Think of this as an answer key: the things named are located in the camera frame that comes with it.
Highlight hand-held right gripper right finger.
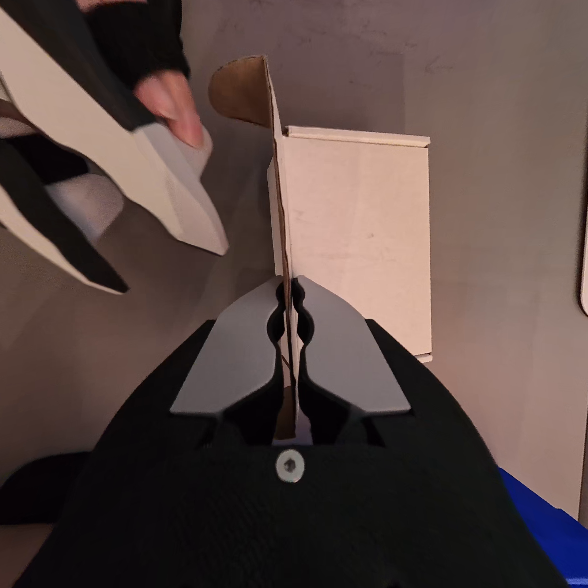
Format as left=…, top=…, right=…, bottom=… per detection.
left=292, top=276, right=411, bottom=418

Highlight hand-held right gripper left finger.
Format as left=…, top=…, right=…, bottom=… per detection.
left=170, top=276, right=291, bottom=418

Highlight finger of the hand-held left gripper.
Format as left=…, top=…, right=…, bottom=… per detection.
left=0, top=0, right=229, bottom=256
left=0, top=135, right=130, bottom=295

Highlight white cardboard box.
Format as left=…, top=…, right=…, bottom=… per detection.
left=208, top=55, right=433, bottom=442

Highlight person's left hand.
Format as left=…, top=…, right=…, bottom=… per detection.
left=76, top=0, right=206, bottom=149

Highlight blue plastic bin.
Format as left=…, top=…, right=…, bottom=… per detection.
left=498, top=466, right=588, bottom=588

